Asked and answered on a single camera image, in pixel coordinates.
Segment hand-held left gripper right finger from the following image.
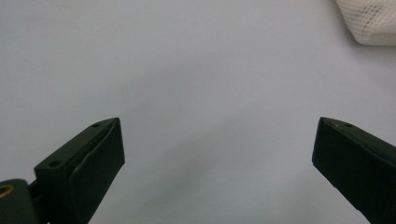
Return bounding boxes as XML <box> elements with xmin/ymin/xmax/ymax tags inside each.
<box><xmin>311</xmin><ymin>116</ymin><xmax>396</xmax><ymax>224</ymax></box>

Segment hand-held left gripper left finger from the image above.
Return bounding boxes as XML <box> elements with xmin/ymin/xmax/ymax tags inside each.
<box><xmin>34</xmin><ymin>117</ymin><xmax>126</xmax><ymax>224</ymax></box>

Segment white mesh laundry bag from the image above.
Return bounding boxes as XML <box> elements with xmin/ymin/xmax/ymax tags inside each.
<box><xmin>334</xmin><ymin>0</ymin><xmax>396</xmax><ymax>47</ymax></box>

